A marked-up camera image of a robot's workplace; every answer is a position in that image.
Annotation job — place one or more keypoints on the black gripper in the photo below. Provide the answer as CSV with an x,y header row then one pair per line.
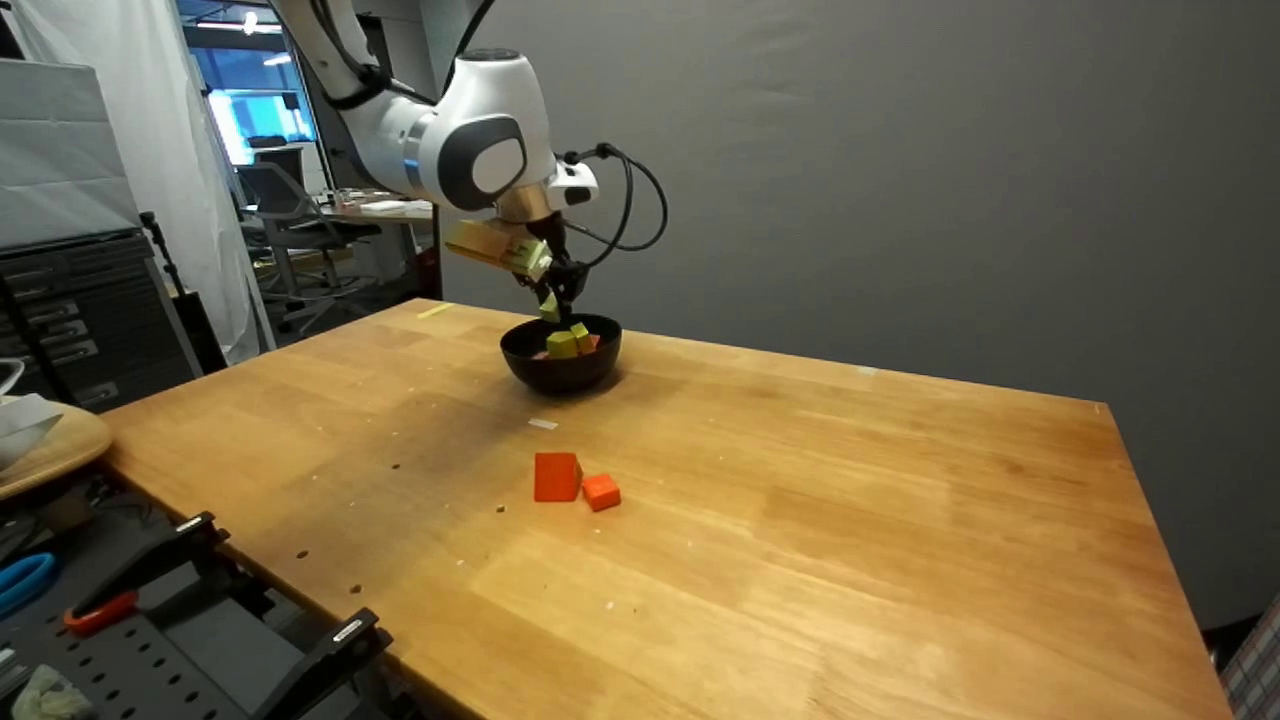
x,y
565,266

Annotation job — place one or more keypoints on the yellow rectangular block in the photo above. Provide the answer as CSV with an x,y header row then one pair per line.
x,y
582,329

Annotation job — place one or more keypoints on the yellow pentagon block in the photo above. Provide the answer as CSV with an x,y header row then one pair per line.
x,y
560,347

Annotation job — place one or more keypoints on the orange-red cube block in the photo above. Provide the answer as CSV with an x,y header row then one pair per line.
x,y
589,347

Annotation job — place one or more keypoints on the large red wedge block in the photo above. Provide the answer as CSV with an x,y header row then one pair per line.
x,y
552,477

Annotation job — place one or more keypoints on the small orange block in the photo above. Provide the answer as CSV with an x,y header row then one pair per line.
x,y
601,495

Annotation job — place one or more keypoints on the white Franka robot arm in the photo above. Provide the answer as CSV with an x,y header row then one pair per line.
x,y
402,120

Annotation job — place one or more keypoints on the black bowl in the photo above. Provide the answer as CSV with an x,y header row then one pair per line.
x,y
565,373

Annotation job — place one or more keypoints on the background desk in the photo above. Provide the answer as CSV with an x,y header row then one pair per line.
x,y
373,211

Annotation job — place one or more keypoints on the dark office chair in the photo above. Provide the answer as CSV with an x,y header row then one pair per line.
x,y
278,199

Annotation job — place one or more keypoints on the blue lit monitor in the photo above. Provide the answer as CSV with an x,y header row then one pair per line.
x,y
260,116

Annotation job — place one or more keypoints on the black stand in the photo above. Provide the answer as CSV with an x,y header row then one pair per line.
x,y
196,329

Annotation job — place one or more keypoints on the grey fabric backdrop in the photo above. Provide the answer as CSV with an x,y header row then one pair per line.
x,y
935,173

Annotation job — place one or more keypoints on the white fabric panel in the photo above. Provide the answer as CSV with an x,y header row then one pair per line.
x,y
172,162

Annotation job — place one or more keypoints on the black equipment case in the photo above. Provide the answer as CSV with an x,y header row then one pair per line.
x,y
82,323

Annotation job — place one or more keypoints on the black pegboard cart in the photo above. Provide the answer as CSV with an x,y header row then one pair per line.
x,y
201,643

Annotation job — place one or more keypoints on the round wooden board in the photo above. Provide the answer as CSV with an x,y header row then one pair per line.
x,y
69,448

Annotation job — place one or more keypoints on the light grey panel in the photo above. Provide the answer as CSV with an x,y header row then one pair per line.
x,y
62,154

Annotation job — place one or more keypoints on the white cloth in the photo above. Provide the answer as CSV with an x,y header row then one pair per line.
x,y
23,424

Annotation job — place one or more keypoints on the crumpled white rag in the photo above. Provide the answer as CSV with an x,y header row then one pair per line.
x,y
45,697

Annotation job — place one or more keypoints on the tan wrist camera box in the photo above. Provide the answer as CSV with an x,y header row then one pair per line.
x,y
486,241

